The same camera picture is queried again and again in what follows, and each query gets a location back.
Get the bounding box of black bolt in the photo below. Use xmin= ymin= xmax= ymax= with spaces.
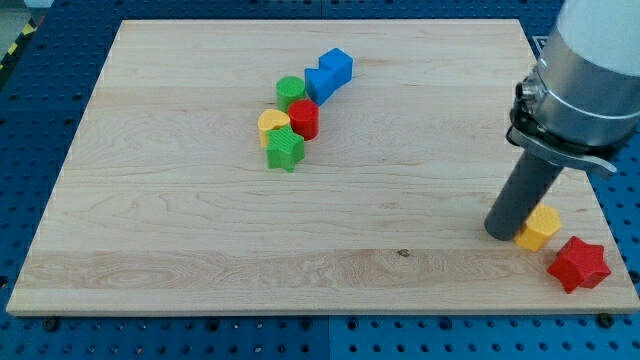
xmin=41 ymin=317 xmax=60 ymax=332
xmin=596 ymin=313 xmax=615 ymax=329

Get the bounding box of red star block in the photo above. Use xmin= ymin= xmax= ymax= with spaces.
xmin=547 ymin=236 xmax=611 ymax=294

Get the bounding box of yellow heart block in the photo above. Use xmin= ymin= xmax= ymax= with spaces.
xmin=257 ymin=109 xmax=290 ymax=148

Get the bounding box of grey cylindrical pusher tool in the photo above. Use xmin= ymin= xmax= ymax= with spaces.
xmin=484 ymin=151 xmax=563 ymax=241

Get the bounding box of green cylinder block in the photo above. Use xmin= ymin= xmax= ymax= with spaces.
xmin=276 ymin=76 xmax=306 ymax=112

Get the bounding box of blue cube block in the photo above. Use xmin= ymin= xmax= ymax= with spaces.
xmin=319 ymin=48 xmax=354 ymax=88

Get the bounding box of yellow hexagon block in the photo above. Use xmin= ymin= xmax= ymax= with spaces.
xmin=514 ymin=204 xmax=562 ymax=252

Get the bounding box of blue notched block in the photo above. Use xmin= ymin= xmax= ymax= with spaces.
xmin=304 ymin=68 xmax=336 ymax=106

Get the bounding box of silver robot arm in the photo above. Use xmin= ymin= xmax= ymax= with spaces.
xmin=507 ymin=0 xmax=639 ymax=178

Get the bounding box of red cylinder block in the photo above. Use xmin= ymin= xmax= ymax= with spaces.
xmin=288 ymin=99 xmax=319 ymax=141

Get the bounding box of wooden board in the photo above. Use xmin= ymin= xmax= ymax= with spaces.
xmin=7 ymin=20 xmax=639 ymax=316

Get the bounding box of green star block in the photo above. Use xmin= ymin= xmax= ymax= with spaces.
xmin=266 ymin=125 xmax=305 ymax=172

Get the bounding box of black bolt right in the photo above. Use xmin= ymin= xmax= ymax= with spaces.
xmin=596 ymin=313 xmax=615 ymax=329

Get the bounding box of black bolt left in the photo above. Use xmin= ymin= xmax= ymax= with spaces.
xmin=41 ymin=317 xmax=60 ymax=332

